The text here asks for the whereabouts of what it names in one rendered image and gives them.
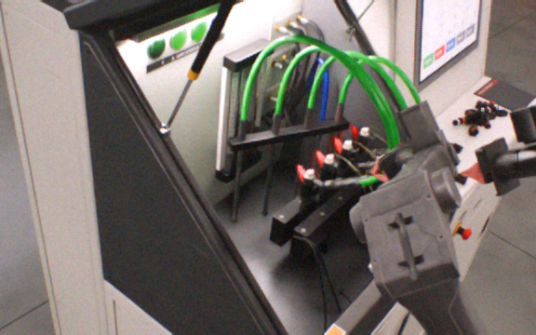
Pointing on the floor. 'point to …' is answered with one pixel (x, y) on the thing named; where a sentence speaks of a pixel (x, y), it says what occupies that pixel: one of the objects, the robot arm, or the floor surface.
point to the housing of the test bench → (55, 156)
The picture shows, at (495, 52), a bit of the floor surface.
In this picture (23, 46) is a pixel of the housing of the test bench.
